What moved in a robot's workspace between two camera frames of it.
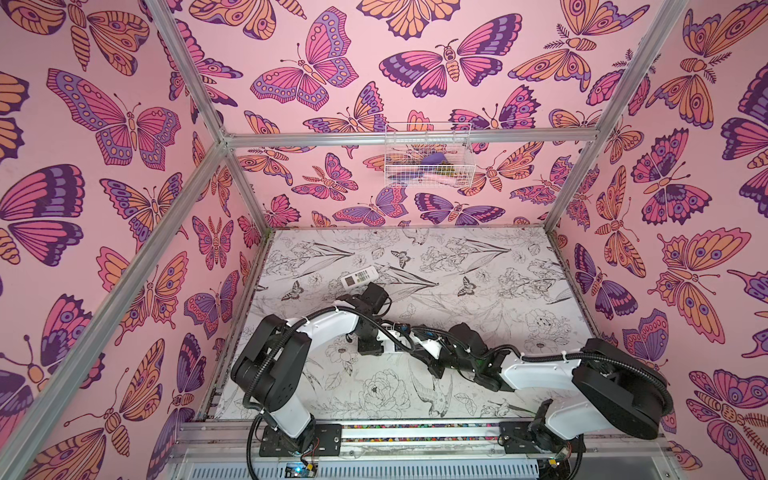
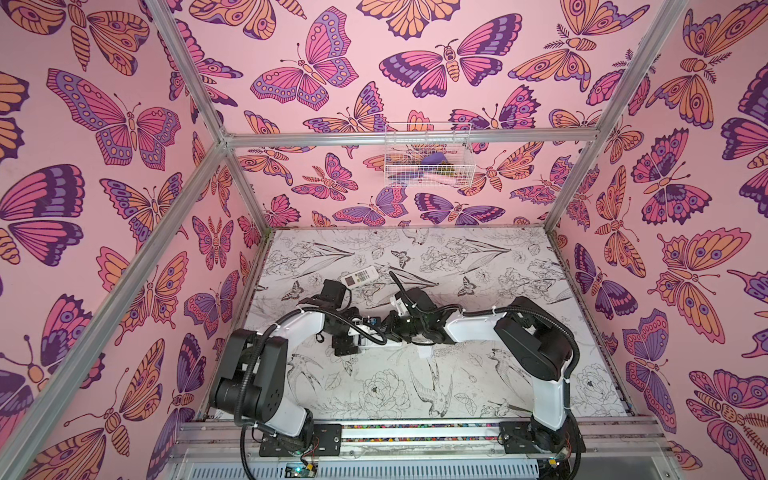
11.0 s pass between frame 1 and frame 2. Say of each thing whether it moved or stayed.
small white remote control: stayed
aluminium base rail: stayed
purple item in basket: stayed
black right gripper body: moved
